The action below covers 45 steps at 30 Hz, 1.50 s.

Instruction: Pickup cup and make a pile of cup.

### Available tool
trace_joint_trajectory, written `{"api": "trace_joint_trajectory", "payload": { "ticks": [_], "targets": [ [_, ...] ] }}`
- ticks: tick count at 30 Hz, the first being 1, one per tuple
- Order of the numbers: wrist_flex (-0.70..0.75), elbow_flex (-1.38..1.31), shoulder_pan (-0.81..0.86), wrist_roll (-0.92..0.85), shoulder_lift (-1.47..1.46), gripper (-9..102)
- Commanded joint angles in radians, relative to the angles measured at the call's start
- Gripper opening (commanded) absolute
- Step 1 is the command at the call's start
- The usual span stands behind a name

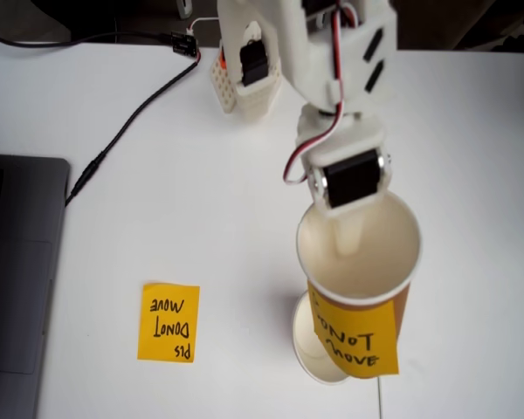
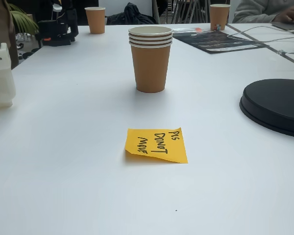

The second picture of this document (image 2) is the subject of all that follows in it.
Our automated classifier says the dark chair frame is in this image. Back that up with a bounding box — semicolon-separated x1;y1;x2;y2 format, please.
170;0;211;24

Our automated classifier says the black printed brochure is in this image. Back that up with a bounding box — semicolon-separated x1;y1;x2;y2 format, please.
172;29;268;54

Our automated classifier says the clear plastic packet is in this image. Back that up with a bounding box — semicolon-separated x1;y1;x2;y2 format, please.
172;26;213;34

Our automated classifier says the black round disc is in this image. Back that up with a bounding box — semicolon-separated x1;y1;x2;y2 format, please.
239;78;294;140

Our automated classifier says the black leader arm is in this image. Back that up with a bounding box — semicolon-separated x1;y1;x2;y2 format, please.
35;2;79;47

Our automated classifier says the white cable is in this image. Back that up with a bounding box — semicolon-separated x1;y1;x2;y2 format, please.
226;25;294;56

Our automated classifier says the person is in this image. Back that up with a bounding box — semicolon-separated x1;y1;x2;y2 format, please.
231;0;294;25

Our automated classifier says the grey laptop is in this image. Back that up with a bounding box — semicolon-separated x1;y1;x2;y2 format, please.
271;21;294;37

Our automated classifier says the yellow handwritten sticky note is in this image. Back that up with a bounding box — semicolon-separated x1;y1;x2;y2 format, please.
124;127;189;164

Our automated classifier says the green potted plant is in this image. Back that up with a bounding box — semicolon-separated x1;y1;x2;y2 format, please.
8;3;40;35

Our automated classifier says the black jacket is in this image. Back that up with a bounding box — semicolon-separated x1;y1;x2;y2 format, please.
106;2;160;25

